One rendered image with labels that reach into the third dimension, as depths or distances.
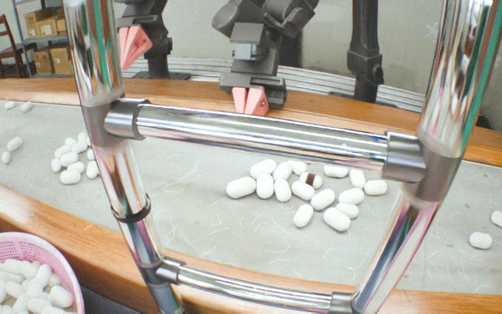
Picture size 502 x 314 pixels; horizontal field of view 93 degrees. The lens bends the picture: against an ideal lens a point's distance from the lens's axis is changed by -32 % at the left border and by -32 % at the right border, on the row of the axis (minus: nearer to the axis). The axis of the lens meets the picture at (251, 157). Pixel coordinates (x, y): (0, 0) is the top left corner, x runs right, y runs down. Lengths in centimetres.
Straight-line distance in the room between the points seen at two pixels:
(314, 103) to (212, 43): 215
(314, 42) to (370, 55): 172
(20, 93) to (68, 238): 68
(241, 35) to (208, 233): 27
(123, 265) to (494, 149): 64
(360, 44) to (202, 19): 206
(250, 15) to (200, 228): 33
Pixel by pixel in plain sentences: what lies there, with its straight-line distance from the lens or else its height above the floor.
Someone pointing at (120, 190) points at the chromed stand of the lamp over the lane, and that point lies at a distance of 17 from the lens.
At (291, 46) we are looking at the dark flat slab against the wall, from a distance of 245.
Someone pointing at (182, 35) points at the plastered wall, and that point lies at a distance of 281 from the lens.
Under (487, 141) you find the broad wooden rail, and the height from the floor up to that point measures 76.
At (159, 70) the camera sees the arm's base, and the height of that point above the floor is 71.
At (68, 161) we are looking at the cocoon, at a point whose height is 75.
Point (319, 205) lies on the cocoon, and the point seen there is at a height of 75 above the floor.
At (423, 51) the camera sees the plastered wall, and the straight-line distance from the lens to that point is 248.
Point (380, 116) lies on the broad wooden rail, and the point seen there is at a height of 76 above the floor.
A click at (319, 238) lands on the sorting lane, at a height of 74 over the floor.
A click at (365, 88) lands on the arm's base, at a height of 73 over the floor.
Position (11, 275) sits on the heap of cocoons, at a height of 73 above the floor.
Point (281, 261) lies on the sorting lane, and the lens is 36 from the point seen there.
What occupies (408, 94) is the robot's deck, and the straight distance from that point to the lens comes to 103.
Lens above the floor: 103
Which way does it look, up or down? 36 degrees down
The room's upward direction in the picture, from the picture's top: straight up
